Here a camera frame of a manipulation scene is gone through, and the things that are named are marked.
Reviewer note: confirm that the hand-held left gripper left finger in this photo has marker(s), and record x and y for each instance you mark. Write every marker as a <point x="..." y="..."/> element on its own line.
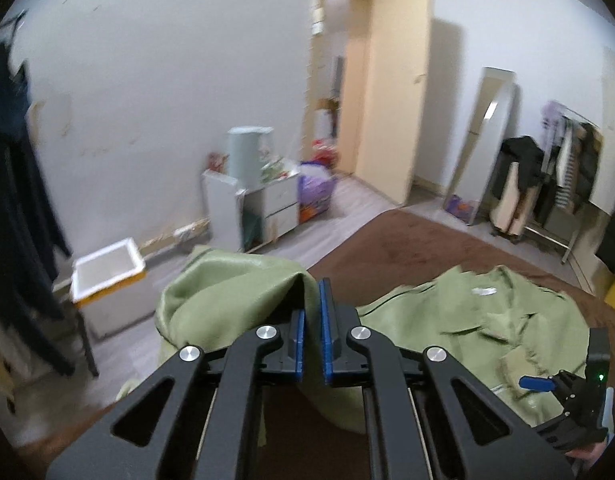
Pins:
<point x="301" y="345"/>

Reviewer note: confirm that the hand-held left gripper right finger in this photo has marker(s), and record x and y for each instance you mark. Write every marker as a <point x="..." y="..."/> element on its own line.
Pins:
<point x="325" y="330"/>

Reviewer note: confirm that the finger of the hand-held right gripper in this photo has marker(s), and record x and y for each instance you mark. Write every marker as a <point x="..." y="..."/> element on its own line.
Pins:
<point x="537" y="383"/>

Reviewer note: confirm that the green leather jacket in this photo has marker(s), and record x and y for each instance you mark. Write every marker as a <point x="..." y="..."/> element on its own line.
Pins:
<point x="227" y="290"/>

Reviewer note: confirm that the metal clothes rack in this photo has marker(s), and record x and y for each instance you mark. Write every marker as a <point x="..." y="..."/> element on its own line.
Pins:
<point x="552" y="237"/>

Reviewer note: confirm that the clothes on rack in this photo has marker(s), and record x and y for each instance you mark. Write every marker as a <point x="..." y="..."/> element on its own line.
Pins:
<point x="572" y="160"/>

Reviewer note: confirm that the dark hanging clothes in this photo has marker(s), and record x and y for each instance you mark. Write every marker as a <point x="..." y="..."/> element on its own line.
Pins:
<point x="17" y="185"/>

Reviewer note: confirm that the person's right hand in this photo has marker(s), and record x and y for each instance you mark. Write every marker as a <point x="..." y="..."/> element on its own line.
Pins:
<point x="582" y="455"/>

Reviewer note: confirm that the white bedside cabinet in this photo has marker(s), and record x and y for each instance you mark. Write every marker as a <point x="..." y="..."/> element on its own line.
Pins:
<point x="277" y="200"/>

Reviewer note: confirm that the purple plastic bag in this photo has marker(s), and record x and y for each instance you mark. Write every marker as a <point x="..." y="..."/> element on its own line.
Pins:
<point x="315" y="190"/>

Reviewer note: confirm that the red items in doorway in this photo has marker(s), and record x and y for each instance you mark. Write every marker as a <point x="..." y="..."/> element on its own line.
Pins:
<point x="323" y="152"/>

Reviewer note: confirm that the pale green bin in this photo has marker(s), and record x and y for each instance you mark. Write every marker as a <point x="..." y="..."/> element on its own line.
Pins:
<point x="247" y="155"/>

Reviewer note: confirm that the beige suitcase with black cloth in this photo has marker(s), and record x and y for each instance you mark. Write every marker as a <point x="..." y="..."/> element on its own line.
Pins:
<point x="517" y="180"/>

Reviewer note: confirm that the white foam box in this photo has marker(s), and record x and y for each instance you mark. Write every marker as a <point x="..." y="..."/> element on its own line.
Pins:
<point x="104" y="267"/>

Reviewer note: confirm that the white standing mirror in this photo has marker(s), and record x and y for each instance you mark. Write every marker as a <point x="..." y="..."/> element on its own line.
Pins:
<point x="480" y="145"/>

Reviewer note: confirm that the beige wooden door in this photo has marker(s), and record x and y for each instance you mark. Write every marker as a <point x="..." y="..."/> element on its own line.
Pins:
<point x="392" y="90"/>

